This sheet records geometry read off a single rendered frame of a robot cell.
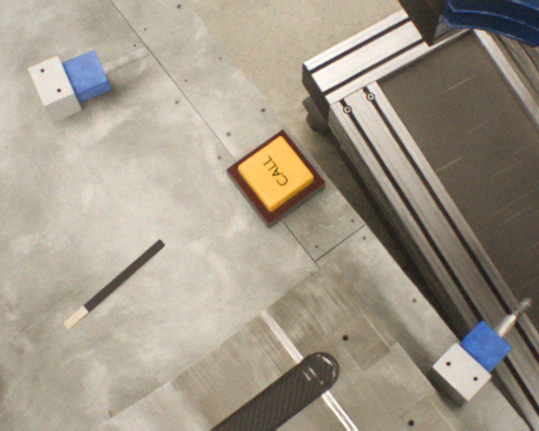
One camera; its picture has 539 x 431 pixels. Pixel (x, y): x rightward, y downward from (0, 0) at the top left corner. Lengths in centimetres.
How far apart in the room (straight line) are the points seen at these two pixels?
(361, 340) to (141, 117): 37
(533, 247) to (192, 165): 78
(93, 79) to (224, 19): 97
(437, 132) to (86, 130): 79
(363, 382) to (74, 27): 54
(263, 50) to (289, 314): 112
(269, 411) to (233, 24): 121
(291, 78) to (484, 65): 39
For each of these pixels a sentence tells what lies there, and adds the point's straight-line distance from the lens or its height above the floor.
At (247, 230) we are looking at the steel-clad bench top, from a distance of 129.
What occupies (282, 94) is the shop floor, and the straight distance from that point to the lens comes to 220.
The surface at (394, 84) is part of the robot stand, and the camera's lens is 199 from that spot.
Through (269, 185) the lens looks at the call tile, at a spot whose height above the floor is 84.
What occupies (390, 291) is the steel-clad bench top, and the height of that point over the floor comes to 80.
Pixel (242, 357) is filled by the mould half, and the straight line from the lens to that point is 118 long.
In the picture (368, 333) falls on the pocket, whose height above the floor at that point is 86.
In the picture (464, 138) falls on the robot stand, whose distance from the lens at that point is 197.
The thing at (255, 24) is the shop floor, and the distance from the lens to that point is 226.
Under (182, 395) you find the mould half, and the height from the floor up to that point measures 88.
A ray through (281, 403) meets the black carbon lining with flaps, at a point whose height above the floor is 88.
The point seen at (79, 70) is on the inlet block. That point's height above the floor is 84.
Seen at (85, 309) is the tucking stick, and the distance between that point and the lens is 129.
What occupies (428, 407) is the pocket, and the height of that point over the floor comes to 86.
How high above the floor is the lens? 205
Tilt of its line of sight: 74 degrees down
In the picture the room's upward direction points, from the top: 4 degrees counter-clockwise
